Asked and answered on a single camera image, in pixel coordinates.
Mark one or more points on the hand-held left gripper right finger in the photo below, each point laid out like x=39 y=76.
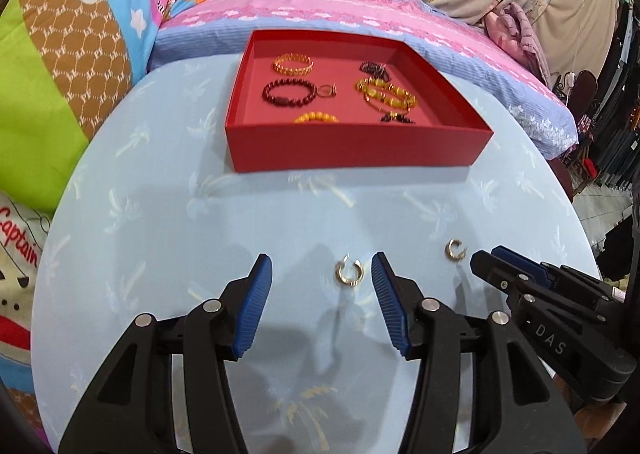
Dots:
x=390 y=304

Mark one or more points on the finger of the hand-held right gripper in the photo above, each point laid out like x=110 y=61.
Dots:
x=520 y=261
x=495 y=271

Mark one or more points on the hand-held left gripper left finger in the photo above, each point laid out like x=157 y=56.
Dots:
x=255 y=304

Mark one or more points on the gold hoop earring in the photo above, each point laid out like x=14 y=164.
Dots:
x=450 y=254
x=340 y=276

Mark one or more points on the red jewelry box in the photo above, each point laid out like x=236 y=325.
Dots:
x=350 y=148

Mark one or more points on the light blue tablecloth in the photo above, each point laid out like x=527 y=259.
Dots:
x=150 y=214

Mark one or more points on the black metal rack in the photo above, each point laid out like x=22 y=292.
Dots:
x=582 y=88

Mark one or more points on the pink floral pillow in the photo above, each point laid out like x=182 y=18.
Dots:
x=450 y=48

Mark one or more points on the pink purple folded cloth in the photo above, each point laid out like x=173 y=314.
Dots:
x=520 y=33

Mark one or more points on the white cartoon print cloth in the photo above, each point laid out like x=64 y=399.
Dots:
x=20 y=259

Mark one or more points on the colourful cartoon blanket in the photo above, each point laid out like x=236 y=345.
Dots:
x=60 y=58

